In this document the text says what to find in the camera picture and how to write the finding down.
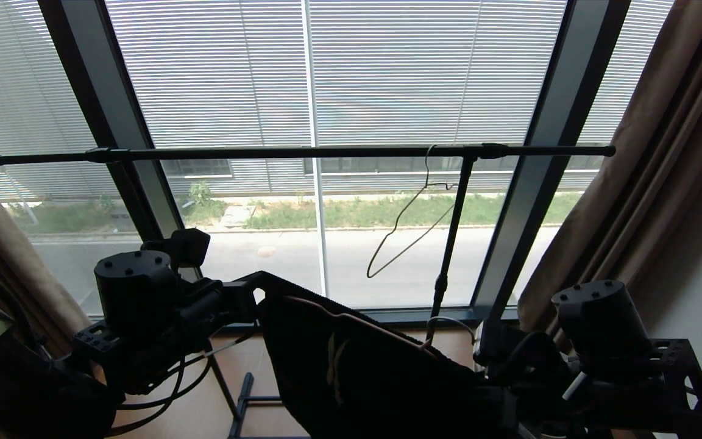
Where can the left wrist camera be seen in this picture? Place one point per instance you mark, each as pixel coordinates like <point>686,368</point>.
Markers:
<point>189,247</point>

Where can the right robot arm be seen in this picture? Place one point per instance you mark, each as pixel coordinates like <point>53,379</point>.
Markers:
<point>601,323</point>

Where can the window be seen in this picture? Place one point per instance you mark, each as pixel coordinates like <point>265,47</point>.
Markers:
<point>387,73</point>

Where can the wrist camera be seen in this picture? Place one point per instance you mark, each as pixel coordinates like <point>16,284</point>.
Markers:
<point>189,247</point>
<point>491,344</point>

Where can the brown curtain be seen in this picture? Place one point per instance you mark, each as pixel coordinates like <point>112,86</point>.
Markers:
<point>16,274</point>
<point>649,152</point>

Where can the pink clothes hanger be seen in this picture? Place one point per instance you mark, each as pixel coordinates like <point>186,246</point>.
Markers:
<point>387,331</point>
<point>412,244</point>

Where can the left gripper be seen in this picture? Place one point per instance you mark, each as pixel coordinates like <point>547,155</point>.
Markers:
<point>235,302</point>

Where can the black clothes rack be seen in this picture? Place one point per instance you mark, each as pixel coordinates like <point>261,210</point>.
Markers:
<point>265,152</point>

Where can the black knit garment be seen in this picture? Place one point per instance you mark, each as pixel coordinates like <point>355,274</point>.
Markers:
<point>375,390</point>

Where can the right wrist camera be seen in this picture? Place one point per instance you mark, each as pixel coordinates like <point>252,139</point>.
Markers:
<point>491,344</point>

